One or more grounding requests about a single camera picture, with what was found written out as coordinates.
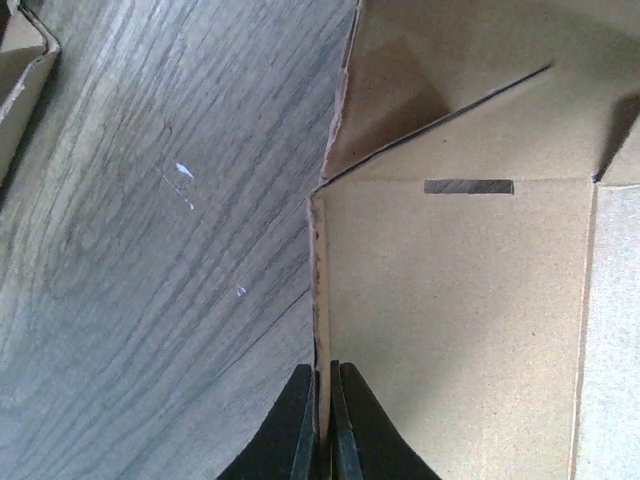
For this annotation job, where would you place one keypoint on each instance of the brown cardboard box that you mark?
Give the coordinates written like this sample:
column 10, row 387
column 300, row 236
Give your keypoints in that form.
column 475, row 235

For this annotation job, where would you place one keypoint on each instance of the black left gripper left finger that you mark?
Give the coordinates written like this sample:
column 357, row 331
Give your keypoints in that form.
column 285, row 446

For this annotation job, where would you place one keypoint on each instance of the stack of flat cardboard blanks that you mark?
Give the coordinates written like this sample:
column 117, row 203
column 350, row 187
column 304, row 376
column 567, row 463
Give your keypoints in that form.
column 28, row 53

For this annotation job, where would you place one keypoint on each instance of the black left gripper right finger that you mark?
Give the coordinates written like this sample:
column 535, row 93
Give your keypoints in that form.
column 364, row 442

